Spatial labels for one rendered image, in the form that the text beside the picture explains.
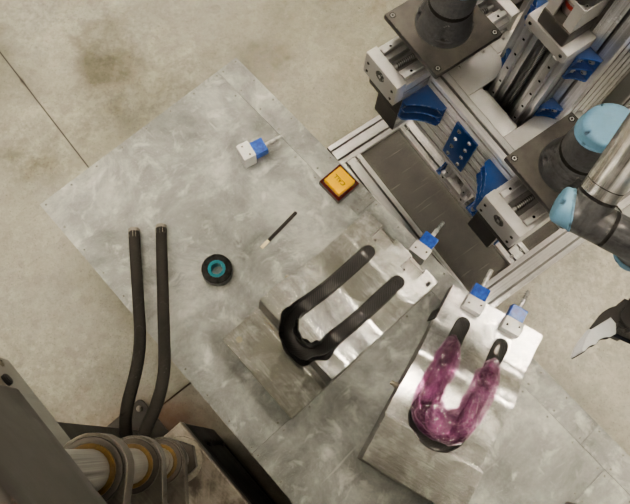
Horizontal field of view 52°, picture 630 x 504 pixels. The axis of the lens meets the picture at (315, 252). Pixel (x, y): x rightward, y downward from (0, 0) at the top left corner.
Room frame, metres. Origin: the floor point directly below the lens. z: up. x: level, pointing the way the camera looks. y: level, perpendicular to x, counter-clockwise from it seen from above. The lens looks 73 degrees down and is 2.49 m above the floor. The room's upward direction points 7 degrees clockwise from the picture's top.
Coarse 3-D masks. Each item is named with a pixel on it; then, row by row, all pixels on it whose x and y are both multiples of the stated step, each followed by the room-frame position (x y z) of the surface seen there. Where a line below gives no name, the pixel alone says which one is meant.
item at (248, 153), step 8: (280, 136) 0.82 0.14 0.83; (240, 144) 0.77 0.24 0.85; (248, 144) 0.77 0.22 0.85; (256, 144) 0.78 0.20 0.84; (264, 144) 0.78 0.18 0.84; (240, 152) 0.75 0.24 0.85; (248, 152) 0.75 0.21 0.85; (256, 152) 0.76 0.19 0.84; (264, 152) 0.76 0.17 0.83; (248, 160) 0.73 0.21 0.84; (256, 160) 0.74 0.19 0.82
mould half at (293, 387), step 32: (352, 224) 0.57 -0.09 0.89; (320, 256) 0.47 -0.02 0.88; (384, 256) 0.49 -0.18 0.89; (288, 288) 0.37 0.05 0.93; (352, 288) 0.40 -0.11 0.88; (416, 288) 0.42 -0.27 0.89; (256, 320) 0.29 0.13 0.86; (320, 320) 0.30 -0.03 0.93; (384, 320) 0.33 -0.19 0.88; (256, 352) 0.21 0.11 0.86; (352, 352) 0.23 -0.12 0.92; (288, 384) 0.14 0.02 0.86; (320, 384) 0.15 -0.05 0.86
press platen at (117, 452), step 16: (96, 432) -0.01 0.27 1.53; (64, 448) -0.04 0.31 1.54; (80, 448) -0.04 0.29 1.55; (96, 448) -0.04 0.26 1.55; (112, 448) -0.03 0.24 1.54; (128, 448) -0.03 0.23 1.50; (112, 464) -0.05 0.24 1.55; (128, 464) -0.05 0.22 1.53; (112, 480) -0.07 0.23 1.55; (128, 480) -0.07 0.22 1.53; (112, 496) -0.09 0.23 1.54; (128, 496) -0.09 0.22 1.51
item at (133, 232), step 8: (128, 232) 0.49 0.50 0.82; (136, 232) 0.49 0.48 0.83; (136, 240) 0.47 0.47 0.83; (136, 248) 0.44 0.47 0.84; (136, 256) 0.42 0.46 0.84; (136, 264) 0.40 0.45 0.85; (136, 272) 0.38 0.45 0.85; (136, 280) 0.36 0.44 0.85; (136, 288) 0.33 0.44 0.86; (136, 296) 0.31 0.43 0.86; (136, 304) 0.29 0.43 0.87; (144, 304) 0.30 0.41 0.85; (136, 312) 0.27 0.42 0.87; (144, 312) 0.28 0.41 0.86; (136, 320) 0.25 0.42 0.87; (144, 320) 0.25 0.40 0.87
